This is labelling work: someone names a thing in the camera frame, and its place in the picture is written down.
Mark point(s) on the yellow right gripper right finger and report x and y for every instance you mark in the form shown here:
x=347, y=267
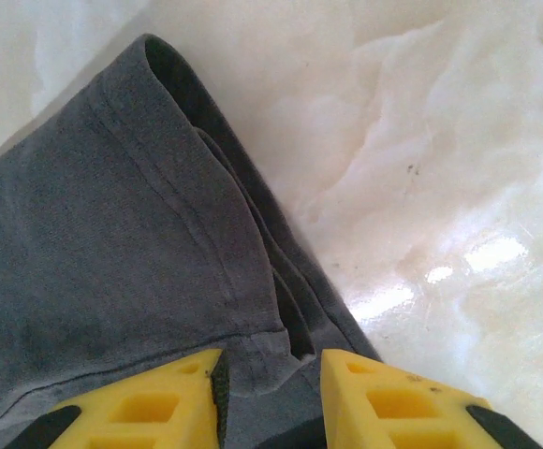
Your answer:
x=393, y=411

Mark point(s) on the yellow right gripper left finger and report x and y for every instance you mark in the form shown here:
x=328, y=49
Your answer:
x=159, y=411

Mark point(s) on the dark grey t-shirt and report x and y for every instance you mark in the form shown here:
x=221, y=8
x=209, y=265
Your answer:
x=112, y=210

